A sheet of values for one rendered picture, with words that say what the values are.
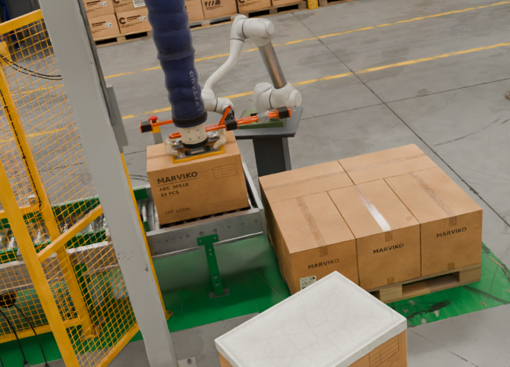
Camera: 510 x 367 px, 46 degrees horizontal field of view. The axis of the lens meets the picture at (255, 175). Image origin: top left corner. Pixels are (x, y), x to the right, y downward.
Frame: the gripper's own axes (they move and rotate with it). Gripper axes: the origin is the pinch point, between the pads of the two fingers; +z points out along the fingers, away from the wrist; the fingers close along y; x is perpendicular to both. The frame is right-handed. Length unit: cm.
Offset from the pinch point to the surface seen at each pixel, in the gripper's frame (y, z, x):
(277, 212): 54, 33, -16
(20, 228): -11, 104, 117
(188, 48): -56, 8, 19
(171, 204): 40, 18, 50
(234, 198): 44.6, 18.7, 8.6
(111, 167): -35, 110, 67
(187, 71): -42.3, 9.3, 22.5
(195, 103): -21.4, 8.9, 21.7
